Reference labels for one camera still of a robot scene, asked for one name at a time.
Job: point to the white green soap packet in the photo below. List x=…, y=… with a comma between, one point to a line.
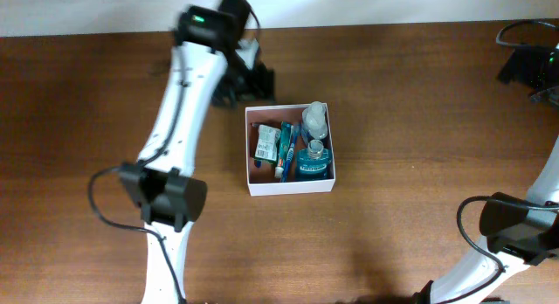
x=267, y=144

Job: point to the white pink open box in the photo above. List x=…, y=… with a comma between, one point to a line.
x=260, y=179

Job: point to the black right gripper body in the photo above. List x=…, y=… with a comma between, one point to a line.
x=534, y=66

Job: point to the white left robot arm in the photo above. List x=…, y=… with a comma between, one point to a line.
x=212, y=64

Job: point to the blue mouthwash bottle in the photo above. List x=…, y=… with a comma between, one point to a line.
x=312, y=163

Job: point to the blue white toothbrush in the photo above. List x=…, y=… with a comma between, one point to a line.
x=290, y=152

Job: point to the clear sanitizer bottle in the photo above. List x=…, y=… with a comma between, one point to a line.
x=314, y=123

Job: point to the green toothpaste tube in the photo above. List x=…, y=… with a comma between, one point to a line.
x=284, y=142

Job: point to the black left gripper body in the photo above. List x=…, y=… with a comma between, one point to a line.
x=246, y=85

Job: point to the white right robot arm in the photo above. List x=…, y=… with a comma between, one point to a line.
x=515, y=234

